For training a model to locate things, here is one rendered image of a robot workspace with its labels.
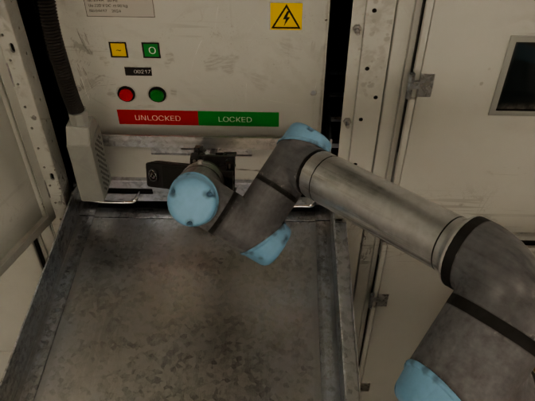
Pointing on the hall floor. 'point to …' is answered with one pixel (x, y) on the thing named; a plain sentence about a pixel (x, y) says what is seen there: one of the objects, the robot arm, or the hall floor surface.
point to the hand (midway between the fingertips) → (203, 161)
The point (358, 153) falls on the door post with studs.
